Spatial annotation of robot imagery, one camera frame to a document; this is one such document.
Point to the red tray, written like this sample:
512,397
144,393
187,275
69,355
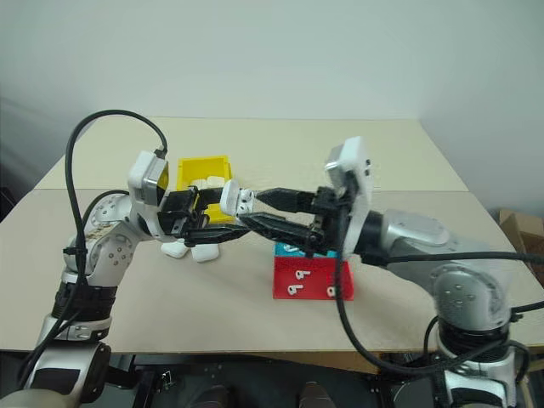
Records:
314,289

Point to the teal box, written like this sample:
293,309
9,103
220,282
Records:
282,251

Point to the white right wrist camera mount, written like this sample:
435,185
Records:
361,204

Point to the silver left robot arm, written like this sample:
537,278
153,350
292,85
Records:
110,251

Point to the white closed charging case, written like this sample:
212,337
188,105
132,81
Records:
208,182

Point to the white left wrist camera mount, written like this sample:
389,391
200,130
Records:
138,170

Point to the black under-table frame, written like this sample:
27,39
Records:
255,382

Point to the yellow plastic bin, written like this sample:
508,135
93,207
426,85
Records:
200,168

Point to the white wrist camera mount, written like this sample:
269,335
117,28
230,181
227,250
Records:
361,204
138,170

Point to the white charging case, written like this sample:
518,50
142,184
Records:
175,251
208,182
229,200
204,254

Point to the brown cardboard box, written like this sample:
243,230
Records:
523,229

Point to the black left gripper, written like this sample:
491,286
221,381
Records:
176,204

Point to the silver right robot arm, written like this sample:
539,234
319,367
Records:
416,238

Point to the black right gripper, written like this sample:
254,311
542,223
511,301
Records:
327,221

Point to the dark rounded shape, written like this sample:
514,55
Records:
316,397
212,399

